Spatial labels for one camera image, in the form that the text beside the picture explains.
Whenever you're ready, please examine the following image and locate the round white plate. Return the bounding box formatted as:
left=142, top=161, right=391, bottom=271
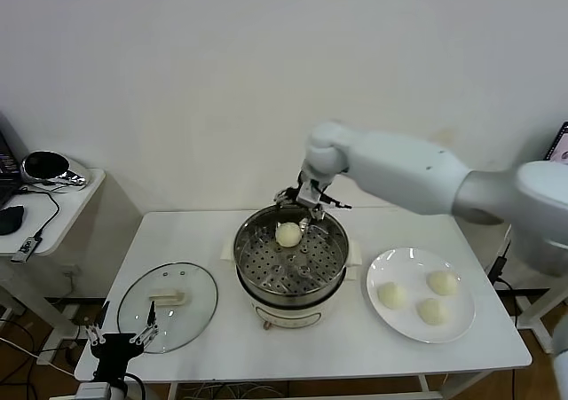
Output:
left=366, top=247, right=476, bottom=344

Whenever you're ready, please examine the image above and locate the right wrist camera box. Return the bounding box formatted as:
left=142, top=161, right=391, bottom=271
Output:
left=298, top=183, right=321, bottom=208

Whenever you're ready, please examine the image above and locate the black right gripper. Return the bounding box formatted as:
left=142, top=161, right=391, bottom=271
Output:
left=272, top=172, right=332, bottom=231

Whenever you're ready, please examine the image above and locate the cream electric pot base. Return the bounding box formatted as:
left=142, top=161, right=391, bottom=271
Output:
left=234, top=260, right=359, bottom=333

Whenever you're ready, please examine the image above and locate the steel steamer basket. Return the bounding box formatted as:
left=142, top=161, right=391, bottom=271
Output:
left=220, top=203, right=363, bottom=299

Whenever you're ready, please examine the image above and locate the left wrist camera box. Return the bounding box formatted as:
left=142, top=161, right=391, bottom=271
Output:
left=75, top=381, right=112, bottom=400

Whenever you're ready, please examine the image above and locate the round glass pot lid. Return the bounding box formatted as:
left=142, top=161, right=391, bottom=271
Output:
left=116, top=262, right=219, bottom=356

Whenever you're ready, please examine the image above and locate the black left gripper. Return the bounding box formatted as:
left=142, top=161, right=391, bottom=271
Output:
left=83, top=301, right=160, bottom=382

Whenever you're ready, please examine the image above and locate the thin black cable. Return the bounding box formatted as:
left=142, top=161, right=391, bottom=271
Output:
left=16, top=184, right=61, bottom=241

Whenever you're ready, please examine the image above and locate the white steamed baozi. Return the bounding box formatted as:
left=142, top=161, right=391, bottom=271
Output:
left=417, top=297, right=448, bottom=327
left=274, top=221, right=303, bottom=248
left=426, top=270, right=460, bottom=297
left=376, top=281, right=407, bottom=311

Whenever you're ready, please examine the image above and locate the black computer mouse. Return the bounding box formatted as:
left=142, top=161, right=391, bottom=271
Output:
left=0, top=205, right=26, bottom=236

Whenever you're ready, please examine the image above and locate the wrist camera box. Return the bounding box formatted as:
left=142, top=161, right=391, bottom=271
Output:
left=298, top=183, right=321, bottom=208
left=75, top=381, right=112, bottom=400

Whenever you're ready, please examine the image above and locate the black power adapter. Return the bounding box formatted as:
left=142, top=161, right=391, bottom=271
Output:
left=487, top=255, right=508, bottom=282

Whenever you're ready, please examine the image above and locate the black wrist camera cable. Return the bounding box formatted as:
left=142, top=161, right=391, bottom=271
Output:
left=319, top=191, right=355, bottom=210

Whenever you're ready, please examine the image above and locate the shiny chrome helmet-shaped device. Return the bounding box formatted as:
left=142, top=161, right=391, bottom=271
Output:
left=20, top=150, right=92, bottom=192

